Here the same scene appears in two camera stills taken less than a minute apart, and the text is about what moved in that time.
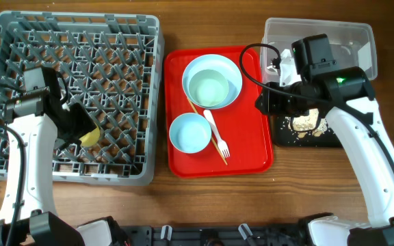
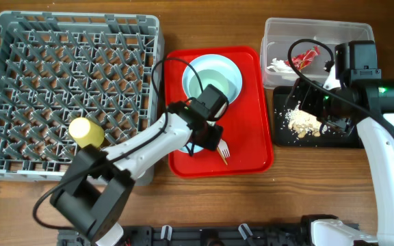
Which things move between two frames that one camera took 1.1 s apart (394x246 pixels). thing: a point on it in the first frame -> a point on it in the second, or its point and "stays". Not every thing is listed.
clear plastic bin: [352, 45] stays
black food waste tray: [284, 136] stays
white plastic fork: [224, 147] stays
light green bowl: [208, 87] stays
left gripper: [87, 124] -> [213, 139]
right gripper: [271, 106] -> [308, 104]
